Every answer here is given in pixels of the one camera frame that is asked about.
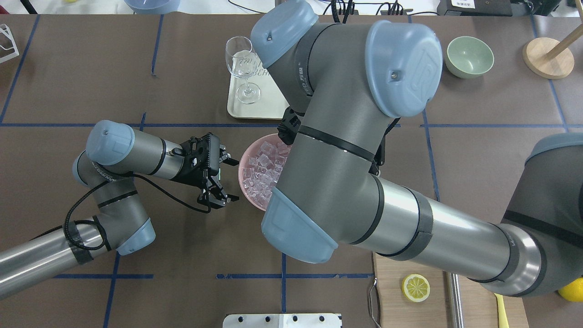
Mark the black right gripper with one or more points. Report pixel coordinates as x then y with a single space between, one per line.
288 126

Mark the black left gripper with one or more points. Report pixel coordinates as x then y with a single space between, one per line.
189 173

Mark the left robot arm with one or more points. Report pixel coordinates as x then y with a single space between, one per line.
110 216

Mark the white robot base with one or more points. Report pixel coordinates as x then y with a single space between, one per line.
284 320

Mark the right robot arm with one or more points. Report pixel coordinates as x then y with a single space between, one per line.
349 82

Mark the clear ice cubes pile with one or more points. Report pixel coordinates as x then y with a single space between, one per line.
264 173

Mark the cream serving tray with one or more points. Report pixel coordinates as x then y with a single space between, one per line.
271 105

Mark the pink bowl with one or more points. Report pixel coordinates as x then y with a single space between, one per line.
243 182

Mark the clear wine glass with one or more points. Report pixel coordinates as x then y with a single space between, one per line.
242 63

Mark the green bowl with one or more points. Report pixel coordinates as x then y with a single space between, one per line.
468 57

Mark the lemon half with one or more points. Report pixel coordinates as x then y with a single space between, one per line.
416 288

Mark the wooden stand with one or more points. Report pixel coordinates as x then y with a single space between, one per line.
550 58

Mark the wooden cutting board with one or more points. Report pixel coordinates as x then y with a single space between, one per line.
478 305

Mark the yellow plastic knife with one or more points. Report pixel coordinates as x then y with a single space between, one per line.
502 318

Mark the yellow lemon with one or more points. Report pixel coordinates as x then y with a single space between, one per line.
572 292

